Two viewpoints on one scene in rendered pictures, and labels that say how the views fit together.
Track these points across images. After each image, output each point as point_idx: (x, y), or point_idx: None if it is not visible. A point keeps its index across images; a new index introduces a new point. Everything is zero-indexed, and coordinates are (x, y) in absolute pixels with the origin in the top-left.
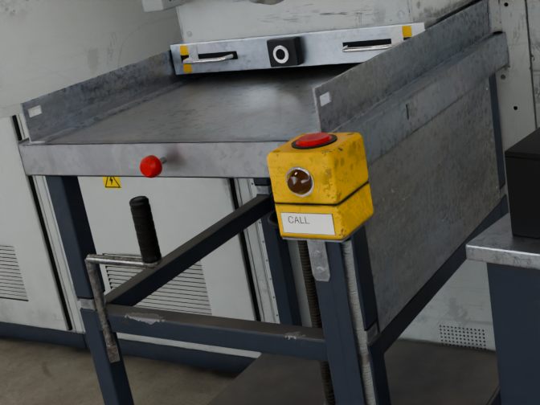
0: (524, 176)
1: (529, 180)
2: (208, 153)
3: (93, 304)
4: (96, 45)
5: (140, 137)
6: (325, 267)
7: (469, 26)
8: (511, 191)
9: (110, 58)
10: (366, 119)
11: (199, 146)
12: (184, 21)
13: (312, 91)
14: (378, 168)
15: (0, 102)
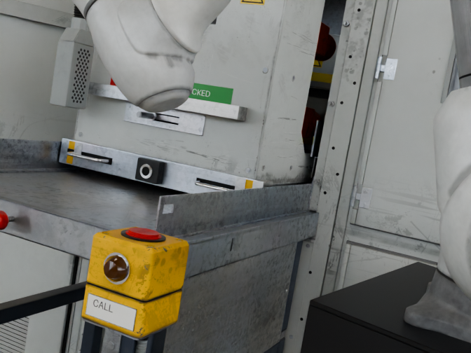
0: (322, 328)
1: (326, 333)
2: (52, 224)
3: None
4: (5, 120)
5: (0, 194)
6: None
7: (294, 199)
8: (306, 338)
9: (12, 134)
10: (196, 238)
11: (47, 216)
12: (80, 123)
13: None
14: (193, 283)
15: None
